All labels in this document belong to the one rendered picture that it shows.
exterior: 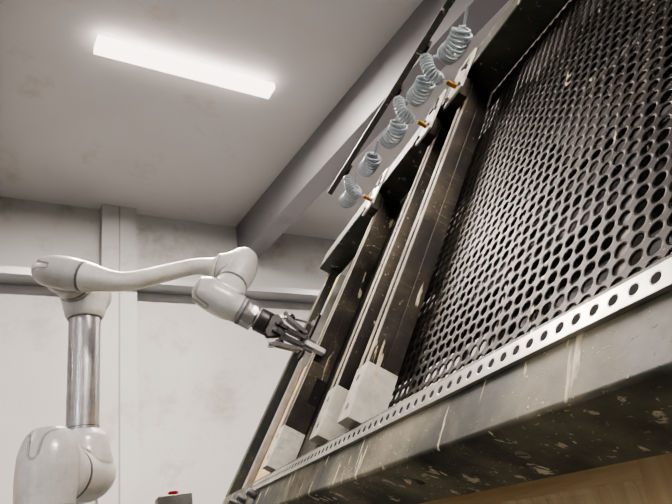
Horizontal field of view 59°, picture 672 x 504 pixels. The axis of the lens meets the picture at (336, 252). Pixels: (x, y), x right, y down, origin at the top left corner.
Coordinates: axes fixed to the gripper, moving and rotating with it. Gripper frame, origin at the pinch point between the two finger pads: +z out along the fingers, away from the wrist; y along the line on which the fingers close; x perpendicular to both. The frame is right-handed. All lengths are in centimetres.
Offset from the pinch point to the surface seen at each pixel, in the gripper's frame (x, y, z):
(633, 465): -107, -42, 29
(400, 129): -37, 64, -8
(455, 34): -76, 65, -10
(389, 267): -43.7, 10.4, 3.4
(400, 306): -62, -10, 5
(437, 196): -62, 23, 4
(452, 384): -101, -41, 4
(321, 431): -44, -36, 3
